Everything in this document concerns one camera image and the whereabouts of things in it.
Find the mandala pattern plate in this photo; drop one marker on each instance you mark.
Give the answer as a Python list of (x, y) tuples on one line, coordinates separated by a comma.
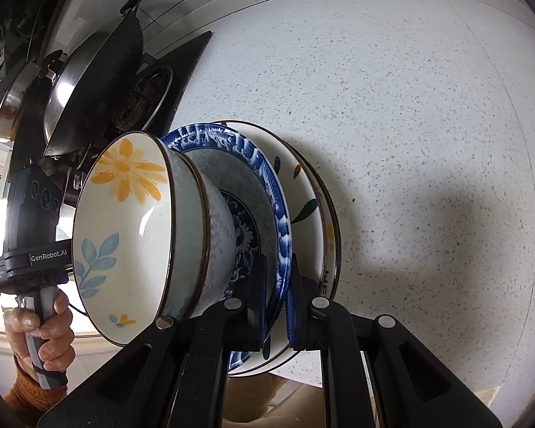
[(309, 238)]

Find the orange sleeve forearm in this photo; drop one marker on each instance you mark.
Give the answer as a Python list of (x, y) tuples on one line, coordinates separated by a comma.
[(28, 401)]

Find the small bear pattern plate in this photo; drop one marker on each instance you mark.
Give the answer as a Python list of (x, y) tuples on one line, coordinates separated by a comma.
[(328, 284)]

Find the black gas stove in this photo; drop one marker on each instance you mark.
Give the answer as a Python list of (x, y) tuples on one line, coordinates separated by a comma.
[(149, 106)]

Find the black wok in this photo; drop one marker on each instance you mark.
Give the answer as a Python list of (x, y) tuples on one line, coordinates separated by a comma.
[(116, 80)]

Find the blue patterned bowl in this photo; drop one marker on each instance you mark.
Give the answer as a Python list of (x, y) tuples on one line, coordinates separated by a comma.
[(247, 181)]

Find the flower pattern bowl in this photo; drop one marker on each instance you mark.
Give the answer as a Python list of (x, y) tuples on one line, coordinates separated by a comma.
[(138, 240)]

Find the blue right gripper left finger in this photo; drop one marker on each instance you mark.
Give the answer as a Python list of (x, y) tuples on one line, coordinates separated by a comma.
[(255, 333)]

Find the person's left hand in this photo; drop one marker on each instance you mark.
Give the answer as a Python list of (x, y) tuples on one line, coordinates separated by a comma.
[(57, 352)]

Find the white brown-rimmed bowl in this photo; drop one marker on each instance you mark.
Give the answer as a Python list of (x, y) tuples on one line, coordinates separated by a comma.
[(219, 248)]

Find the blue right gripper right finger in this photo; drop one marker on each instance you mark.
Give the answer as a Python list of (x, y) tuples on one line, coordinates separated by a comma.
[(302, 330)]

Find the steel mixing bowl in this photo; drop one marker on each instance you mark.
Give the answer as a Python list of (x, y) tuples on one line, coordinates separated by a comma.
[(13, 100)]

